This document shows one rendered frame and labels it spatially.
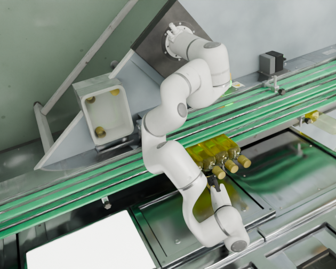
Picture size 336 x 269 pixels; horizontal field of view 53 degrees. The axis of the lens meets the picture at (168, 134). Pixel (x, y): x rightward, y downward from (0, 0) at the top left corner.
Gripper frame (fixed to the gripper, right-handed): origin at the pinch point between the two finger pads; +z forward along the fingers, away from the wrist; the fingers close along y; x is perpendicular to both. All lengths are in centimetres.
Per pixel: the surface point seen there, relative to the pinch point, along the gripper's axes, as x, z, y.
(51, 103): 67, 84, 8
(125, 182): 31.8, 16.6, -3.6
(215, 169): -3.4, 6.1, 1.5
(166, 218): 18.8, 1.6, -12.8
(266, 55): -43, 52, 24
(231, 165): -9.5, 6.1, 1.9
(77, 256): 53, -7, -13
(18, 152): 93, 82, -17
